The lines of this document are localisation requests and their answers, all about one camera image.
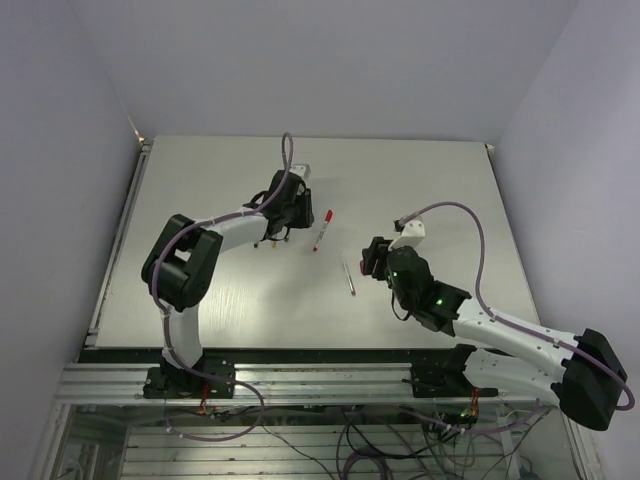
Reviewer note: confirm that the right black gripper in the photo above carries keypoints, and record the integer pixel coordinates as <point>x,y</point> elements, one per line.
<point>375,256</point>

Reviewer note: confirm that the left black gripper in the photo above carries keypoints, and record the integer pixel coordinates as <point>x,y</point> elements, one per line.
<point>307,219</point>

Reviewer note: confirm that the purple marker pen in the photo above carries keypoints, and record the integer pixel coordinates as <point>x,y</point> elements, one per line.
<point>349,277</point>

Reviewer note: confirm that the red marker pen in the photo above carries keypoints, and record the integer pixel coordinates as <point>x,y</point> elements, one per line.
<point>320,236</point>

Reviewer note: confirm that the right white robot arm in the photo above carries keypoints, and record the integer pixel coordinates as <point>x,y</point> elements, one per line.
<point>578,373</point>

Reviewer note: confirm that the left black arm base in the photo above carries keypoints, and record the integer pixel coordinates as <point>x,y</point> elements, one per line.
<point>169,382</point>

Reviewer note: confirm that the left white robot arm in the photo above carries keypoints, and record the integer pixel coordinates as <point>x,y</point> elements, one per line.
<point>180,267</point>

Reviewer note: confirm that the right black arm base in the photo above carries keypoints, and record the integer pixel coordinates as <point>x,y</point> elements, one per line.
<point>440,373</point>

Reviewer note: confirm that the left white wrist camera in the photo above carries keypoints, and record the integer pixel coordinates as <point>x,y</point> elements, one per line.
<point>301,170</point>

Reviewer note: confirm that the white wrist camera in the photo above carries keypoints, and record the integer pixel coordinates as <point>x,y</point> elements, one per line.
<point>411,233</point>
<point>301,170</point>

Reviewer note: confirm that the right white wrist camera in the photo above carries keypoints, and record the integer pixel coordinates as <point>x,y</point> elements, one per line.
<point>411,233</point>

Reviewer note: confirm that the aluminium frame rail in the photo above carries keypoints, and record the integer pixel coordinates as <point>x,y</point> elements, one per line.
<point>279,384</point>

